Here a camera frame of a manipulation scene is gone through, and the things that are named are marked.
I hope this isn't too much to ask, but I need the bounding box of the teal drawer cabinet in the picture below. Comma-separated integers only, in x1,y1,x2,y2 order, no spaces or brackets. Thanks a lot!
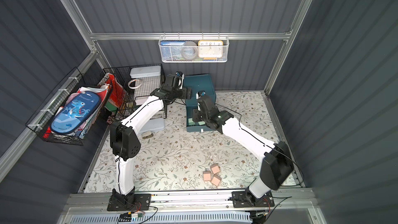
183,74,216,132

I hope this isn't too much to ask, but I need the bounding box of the pink plug top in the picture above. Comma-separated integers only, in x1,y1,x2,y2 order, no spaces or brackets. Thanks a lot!
210,164,221,175

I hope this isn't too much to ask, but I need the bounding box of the pink plug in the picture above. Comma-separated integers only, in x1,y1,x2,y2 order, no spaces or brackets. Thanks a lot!
210,164,221,175
203,171,212,181
210,175,221,187

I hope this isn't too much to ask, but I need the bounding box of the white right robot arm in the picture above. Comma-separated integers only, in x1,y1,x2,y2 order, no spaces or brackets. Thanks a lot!
193,91,294,206

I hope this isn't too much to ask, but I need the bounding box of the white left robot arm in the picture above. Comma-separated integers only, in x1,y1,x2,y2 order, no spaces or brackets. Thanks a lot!
110,71,192,209

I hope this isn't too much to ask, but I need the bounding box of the grey plastic box lid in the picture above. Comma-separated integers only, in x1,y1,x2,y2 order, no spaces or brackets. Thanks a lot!
130,65,162,79

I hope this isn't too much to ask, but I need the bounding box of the light blue flat case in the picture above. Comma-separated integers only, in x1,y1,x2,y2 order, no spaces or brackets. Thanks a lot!
145,118,165,132

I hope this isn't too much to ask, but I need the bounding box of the blue book in basket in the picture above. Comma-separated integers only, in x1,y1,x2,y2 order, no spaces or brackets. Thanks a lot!
159,40,185,61

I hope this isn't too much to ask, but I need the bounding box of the grey tape roll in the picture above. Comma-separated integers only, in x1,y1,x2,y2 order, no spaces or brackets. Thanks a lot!
180,41,198,61

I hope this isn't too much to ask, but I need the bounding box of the red patterned bag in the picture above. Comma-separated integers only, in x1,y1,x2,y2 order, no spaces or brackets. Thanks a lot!
97,73,126,108

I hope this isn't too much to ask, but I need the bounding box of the yellow alarm clock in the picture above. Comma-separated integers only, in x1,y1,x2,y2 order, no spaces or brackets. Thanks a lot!
198,40,224,59

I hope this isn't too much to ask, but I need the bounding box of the pink plug left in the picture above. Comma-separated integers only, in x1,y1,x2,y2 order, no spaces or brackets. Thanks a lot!
203,171,212,181

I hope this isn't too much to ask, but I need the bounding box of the pink plug bottom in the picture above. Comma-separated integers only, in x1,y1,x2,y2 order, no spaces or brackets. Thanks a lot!
210,175,221,187

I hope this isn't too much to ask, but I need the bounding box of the blue dinosaur pencil case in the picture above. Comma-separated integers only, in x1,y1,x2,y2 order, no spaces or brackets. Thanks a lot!
50,91,101,135

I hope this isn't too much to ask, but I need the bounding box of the black wire floor crate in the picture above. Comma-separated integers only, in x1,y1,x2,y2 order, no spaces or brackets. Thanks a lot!
102,64,165,121

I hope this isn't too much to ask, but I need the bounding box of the white wire wall basket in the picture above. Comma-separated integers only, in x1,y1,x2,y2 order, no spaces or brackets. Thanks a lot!
158,37,230,63

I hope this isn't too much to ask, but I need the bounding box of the white tape ring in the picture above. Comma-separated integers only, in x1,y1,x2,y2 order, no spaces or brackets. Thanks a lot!
128,78,143,90

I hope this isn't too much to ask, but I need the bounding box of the black wire side basket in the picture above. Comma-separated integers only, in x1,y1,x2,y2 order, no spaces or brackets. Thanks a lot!
25,68,112,146

